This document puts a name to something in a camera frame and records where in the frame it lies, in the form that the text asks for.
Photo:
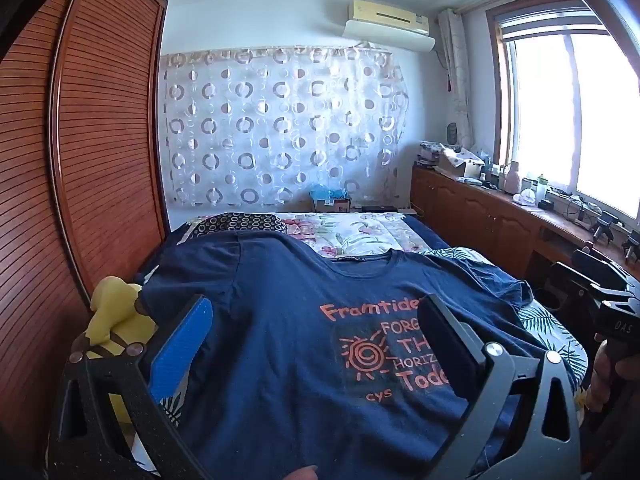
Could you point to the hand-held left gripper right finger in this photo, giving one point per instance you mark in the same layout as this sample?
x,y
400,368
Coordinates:
x,y
445,345

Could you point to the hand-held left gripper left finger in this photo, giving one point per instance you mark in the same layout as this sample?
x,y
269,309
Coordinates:
x,y
182,340

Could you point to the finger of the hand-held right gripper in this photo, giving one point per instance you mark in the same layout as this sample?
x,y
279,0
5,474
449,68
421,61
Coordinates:
x,y
570,280
600,267

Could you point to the navy blue printed t-shirt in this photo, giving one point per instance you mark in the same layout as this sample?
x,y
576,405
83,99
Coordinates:
x,y
280,310

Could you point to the person's right hand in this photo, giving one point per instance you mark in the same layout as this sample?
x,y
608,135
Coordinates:
x,y
600,380

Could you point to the person's left hand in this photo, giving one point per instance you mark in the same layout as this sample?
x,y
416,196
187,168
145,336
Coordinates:
x,y
300,474

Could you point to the grey waste bin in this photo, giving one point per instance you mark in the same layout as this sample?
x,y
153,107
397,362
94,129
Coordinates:
x,y
552,302

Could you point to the small black tripod device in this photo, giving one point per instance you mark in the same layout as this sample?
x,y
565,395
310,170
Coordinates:
x,y
606,222
632,242

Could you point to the yellow plush toy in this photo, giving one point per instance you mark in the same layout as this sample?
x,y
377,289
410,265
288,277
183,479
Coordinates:
x,y
117,310

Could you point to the white cap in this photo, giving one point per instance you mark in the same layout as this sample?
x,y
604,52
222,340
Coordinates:
x,y
524,199

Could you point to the clear bottle with green cap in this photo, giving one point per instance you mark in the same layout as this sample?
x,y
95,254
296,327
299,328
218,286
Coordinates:
x,y
538,190

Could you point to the navy blue blanket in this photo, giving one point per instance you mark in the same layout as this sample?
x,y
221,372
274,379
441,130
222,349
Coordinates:
x,y
430,232

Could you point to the wooden cabinet counter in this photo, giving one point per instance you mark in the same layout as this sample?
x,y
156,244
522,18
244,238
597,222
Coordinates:
x,y
475,215

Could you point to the white bottle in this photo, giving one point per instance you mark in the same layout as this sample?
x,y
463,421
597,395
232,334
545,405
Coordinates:
x,y
512,180

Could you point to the black circle-patterned cloth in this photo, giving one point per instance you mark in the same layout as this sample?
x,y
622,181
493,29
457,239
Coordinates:
x,y
235,222

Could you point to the floral quilt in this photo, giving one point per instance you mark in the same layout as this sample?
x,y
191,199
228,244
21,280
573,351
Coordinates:
x,y
340,232

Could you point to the open cardboard box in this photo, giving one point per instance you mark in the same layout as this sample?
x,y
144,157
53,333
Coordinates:
x,y
462,165

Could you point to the wooden framed window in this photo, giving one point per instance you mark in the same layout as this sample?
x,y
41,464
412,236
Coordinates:
x,y
550,110

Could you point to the cardboard box with blue bag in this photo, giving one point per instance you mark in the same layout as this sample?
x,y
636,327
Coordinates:
x,y
330,202

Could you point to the floral storage box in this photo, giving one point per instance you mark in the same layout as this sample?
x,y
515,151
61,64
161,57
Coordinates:
x,y
429,150

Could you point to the wooden louvred wardrobe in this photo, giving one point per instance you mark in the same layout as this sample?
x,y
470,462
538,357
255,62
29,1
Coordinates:
x,y
100,135

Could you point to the sheer circle-patterned curtain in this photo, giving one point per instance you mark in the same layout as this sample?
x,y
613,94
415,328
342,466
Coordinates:
x,y
280,125

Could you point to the pale patterned window curtain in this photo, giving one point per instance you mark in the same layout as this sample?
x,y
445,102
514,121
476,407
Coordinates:
x,y
457,60

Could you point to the cream air conditioner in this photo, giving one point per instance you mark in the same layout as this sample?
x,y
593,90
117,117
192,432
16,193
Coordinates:
x,y
385,15

